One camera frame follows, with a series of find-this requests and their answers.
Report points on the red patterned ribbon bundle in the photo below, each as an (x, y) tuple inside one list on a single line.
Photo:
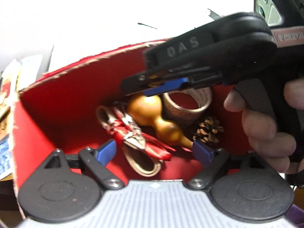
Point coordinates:
[(144, 153)]

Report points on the person's right hand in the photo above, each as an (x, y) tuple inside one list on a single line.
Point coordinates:
[(275, 147)]

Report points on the brown gourd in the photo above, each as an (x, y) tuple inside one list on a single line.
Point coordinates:
[(147, 111)]

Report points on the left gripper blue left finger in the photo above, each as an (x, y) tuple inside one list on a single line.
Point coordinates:
[(94, 162)]

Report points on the brown pine cone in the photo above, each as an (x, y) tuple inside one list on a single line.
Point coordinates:
[(208, 130)]

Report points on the red cardboard box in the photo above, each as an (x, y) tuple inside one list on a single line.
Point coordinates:
[(58, 111)]

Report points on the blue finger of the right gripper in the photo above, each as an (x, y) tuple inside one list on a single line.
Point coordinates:
[(168, 86), (140, 82)]

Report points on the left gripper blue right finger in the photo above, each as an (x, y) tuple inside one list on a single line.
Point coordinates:
[(214, 163)]

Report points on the blue checkered cloth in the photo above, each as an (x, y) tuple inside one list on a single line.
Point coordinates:
[(5, 158)]

